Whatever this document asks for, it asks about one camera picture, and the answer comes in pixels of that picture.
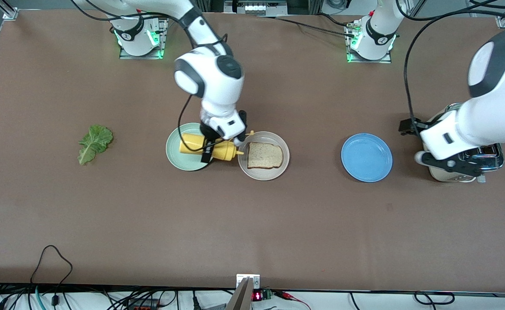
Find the toasted bread slice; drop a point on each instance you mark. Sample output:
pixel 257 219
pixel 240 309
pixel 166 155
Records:
pixel 264 156

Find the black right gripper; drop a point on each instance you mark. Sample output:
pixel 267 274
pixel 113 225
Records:
pixel 210 134

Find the silver mounting bracket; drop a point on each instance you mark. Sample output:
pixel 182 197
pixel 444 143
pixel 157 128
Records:
pixel 256 282

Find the green lettuce leaf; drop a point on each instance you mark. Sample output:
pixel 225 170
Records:
pixel 93 142

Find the red LED display module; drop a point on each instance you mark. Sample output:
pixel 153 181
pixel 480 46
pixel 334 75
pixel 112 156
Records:
pixel 257 296

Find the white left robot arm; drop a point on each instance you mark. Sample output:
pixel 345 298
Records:
pixel 494 116

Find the grey control box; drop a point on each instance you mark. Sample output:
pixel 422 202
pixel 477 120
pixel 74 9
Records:
pixel 254 7

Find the mint green plate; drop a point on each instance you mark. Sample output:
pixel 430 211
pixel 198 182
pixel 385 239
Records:
pixel 177 159

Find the yellow squeeze bottle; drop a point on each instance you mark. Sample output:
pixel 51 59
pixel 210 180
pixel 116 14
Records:
pixel 190 144

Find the grey metal bar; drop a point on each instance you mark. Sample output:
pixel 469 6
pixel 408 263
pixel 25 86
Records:
pixel 240 299

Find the beige plate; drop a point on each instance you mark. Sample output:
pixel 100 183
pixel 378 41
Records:
pixel 272 137

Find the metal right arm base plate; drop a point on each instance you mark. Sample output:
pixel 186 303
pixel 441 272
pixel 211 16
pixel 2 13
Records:
pixel 142 57

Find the beige chrome toaster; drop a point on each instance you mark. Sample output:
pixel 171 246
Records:
pixel 491 157

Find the blue plate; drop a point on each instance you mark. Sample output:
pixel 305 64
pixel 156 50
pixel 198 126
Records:
pixel 366 157

